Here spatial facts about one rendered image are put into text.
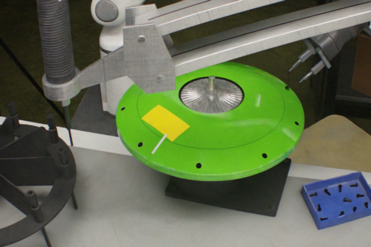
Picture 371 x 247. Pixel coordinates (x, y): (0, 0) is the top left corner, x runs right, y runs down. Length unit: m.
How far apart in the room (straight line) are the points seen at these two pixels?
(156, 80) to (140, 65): 0.03
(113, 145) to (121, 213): 0.19
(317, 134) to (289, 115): 0.72
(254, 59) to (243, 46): 2.53
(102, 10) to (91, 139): 0.26
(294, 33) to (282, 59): 2.57
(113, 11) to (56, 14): 0.50
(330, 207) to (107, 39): 0.58
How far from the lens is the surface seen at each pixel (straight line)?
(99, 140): 1.08
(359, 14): 0.61
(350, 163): 1.51
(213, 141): 0.80
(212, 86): 0.86
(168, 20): 0.57
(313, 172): 1.01
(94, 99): 1.32
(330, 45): 0.90
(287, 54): 3.22
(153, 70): 0.59
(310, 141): 1.56
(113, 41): 1.14
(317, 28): 0.60
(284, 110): 0.88
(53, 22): 0.58
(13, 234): 0.82
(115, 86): 1.19
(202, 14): 0.57
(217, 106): 0.85
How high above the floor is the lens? 1.59
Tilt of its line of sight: 37 degrees down
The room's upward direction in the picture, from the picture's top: 1 degrees counter-clockwise
